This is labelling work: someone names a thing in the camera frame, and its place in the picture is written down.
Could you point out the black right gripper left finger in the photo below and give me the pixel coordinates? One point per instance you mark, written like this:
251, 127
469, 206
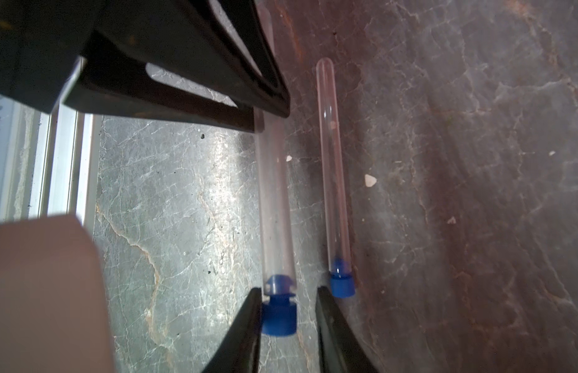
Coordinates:
240, 348

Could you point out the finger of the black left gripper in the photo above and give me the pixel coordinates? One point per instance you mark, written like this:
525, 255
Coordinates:
187, 39

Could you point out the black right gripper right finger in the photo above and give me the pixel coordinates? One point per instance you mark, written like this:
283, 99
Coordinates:
339, 350

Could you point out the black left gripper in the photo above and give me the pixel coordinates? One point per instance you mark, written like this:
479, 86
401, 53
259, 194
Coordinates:
40, 42

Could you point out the blue rubber stopper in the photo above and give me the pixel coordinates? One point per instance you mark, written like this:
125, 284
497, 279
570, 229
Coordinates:
342, 283
279, 312

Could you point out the clear glass test tube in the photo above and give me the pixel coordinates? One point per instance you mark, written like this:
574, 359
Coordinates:
335, 200
275, 222

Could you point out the aluminium front rail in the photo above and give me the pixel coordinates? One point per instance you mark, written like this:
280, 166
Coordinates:
48, 163

